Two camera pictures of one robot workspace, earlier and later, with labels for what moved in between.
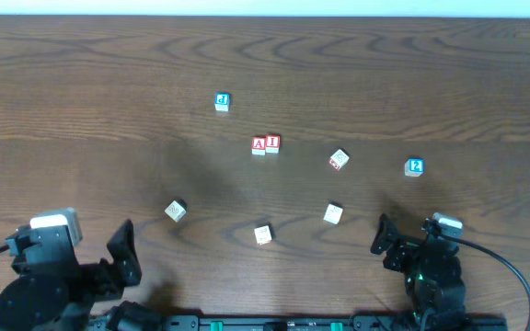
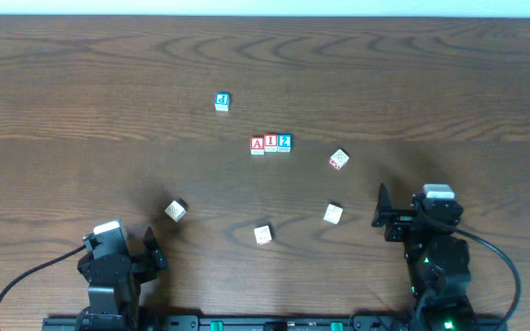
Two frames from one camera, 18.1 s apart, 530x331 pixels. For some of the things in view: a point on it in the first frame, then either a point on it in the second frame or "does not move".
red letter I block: (272, 143) does not move
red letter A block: (259, 145) does not move
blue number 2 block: (414, 167) → (284, 142)
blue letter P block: (223, 101) does not move
